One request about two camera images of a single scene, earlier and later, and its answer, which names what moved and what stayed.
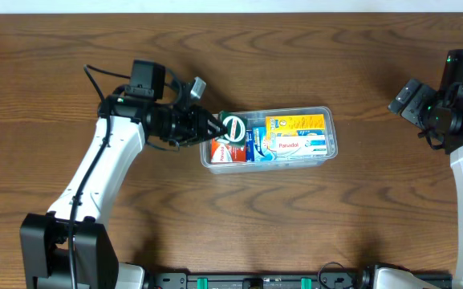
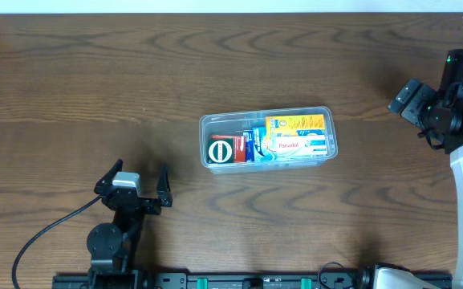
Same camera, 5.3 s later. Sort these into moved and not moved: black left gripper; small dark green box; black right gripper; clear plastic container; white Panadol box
Moved: black left gripper; small dark green box
Not moved: clear plastic container; black right gripper; white Panadol box
